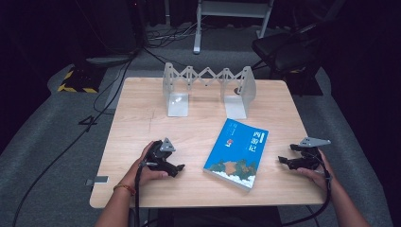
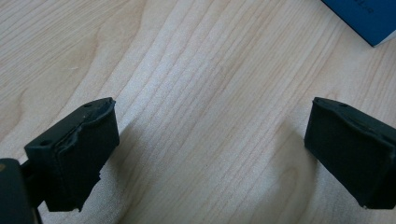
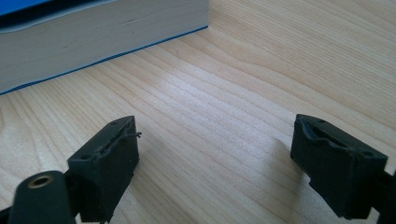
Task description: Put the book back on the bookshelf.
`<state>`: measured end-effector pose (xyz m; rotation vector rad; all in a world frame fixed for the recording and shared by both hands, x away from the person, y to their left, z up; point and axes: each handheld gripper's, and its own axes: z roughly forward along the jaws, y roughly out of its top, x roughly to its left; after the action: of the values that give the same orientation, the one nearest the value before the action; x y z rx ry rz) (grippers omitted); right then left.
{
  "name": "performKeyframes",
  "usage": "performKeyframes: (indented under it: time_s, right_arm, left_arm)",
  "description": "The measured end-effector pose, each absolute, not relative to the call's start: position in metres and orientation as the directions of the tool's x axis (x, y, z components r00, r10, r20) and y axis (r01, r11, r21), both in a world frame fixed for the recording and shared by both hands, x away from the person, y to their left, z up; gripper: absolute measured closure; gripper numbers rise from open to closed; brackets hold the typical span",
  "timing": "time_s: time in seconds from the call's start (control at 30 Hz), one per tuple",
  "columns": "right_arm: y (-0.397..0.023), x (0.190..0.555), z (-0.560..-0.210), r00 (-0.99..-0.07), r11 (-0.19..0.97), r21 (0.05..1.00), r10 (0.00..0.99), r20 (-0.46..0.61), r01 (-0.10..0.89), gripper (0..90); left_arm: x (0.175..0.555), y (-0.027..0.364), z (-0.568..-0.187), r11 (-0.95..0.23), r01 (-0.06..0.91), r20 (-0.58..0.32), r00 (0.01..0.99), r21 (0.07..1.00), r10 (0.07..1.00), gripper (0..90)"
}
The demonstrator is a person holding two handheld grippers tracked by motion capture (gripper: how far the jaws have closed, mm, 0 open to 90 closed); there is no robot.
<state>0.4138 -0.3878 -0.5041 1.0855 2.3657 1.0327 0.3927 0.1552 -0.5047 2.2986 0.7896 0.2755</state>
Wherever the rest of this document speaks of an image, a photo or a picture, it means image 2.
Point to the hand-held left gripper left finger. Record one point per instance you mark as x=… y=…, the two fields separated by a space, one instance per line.
x=77 y=149

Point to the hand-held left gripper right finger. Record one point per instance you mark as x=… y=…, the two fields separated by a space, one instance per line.
x=355 y=152

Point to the blue book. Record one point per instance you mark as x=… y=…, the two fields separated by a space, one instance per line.
x=367 y=18

